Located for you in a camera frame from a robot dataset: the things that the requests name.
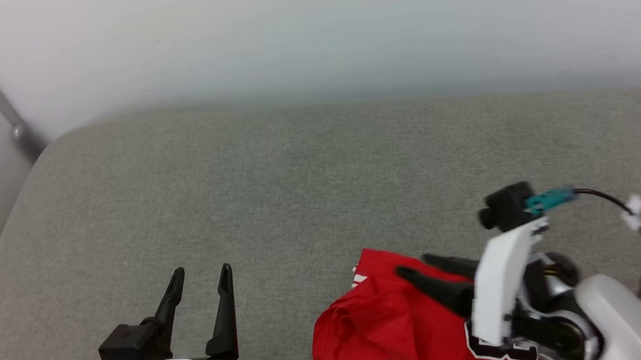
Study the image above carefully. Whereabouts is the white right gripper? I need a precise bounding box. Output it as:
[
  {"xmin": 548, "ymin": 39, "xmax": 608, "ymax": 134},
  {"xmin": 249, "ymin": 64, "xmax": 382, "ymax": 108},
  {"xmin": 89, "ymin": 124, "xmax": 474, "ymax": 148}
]
[{"xmin": 391, "ymin": 216, "xmax": 586, "ymax": 359}]

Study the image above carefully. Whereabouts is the red and white jersey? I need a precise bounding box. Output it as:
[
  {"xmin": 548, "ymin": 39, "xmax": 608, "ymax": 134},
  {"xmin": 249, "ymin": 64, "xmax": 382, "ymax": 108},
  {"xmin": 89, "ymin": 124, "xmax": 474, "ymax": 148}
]
[{"xmin": 299, "ymin": 229, "xmax": 543, "ymax": 360}]

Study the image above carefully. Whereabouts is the black cable with teal plug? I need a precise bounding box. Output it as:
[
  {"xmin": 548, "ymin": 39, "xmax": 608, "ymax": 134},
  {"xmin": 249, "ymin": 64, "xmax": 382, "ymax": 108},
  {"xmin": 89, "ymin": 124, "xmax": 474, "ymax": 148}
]
[{"xmin": 522, "ymin": 177, "xmax": 641, "ymax": 313}]

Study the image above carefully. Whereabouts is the white cable label tag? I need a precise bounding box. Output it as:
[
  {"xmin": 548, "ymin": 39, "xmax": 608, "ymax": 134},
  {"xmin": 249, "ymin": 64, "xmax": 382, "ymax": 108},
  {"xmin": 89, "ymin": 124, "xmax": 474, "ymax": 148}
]
[{"xmin": 618, "ymin": 193, "xmax": 641, "ymax": 232}]

